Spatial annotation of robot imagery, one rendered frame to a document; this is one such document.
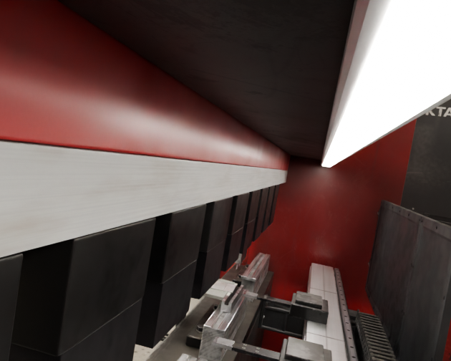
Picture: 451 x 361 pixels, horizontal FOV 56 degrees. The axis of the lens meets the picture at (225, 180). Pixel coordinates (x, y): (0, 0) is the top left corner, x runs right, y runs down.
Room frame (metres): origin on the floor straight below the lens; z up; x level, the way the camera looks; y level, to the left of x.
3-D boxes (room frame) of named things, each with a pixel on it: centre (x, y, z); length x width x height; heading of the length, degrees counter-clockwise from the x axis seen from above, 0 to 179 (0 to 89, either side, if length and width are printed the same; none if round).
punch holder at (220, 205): (0.76, 0.04, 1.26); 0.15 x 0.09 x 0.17; 168
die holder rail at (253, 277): (1.86, -0.20, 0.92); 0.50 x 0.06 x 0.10; 168
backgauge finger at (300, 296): (1.28, -0.24, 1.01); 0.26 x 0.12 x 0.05; 78
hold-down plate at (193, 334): (1.29, -0.02, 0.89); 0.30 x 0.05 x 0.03; 168
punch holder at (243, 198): (0.95, -0.01, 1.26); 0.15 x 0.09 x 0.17; 168
